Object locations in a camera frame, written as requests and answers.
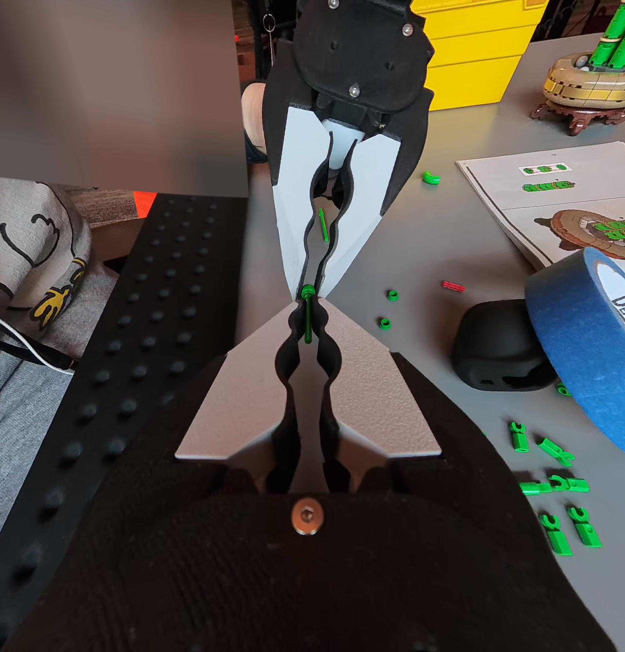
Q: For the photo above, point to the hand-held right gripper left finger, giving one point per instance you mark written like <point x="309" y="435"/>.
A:
<point x="231" y="407"/>

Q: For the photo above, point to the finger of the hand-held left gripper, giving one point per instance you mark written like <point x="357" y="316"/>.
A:
<point x="292" y="193"/>
<point x="368" y="203"/>

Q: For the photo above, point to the lego instruction booklet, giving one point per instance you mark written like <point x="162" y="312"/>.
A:
<point x="495" y="193"/>

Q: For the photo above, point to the row of green round bricks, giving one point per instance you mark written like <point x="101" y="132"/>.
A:
<point x="563" y="389"/>

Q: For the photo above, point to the red lego pin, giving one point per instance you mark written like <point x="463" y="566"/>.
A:
<point x="453" y="287"/>

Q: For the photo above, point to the person's left forearm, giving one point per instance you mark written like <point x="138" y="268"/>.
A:
<point x="251" y="112"/>

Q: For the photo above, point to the blue masking tape roll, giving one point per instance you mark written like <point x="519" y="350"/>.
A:
<point x="572" y="346"/>

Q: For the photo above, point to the yellow plastic bin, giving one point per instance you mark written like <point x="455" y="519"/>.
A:
<point x="470" y="61"/>

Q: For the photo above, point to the lego bamboo plant model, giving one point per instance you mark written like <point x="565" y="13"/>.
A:
<point x="582" y="81"/>

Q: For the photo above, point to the green lego elbow piece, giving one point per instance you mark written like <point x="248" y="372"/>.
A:
<point x="431" y="178"/>

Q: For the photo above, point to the thin green lego rod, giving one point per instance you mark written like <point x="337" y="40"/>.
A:
<point x="308" y="326"/>

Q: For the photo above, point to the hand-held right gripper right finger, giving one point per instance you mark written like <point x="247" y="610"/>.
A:
<point x="383" y="407"/>

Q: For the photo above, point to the black rounded device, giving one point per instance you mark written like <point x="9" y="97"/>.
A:
<point x="495" y="346"/>

